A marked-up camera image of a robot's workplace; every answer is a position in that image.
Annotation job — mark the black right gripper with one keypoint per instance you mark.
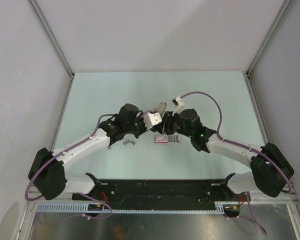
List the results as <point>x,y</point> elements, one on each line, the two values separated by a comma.
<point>167,120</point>

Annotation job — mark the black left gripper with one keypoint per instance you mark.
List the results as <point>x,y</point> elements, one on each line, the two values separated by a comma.
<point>144,128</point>

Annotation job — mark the beige and black stapler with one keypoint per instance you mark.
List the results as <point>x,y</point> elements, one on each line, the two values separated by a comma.
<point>161,109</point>

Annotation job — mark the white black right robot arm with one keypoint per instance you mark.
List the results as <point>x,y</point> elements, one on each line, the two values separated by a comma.
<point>270,170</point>

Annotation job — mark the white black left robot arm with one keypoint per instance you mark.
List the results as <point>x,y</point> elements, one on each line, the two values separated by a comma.
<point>49,173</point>

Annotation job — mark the red white staple box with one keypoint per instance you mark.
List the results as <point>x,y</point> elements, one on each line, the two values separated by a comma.
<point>164,139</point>

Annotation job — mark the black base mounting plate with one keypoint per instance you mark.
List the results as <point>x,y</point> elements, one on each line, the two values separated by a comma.
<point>208,190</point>

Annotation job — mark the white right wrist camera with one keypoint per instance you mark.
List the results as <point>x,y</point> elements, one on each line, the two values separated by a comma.
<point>179,105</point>

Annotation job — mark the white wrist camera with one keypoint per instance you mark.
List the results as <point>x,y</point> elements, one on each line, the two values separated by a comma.
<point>179,105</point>
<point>151,120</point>

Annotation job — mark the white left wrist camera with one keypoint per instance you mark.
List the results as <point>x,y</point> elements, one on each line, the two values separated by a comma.
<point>151,120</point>

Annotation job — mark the aluminium frame rail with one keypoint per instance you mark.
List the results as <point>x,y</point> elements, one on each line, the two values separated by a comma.
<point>33,194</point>

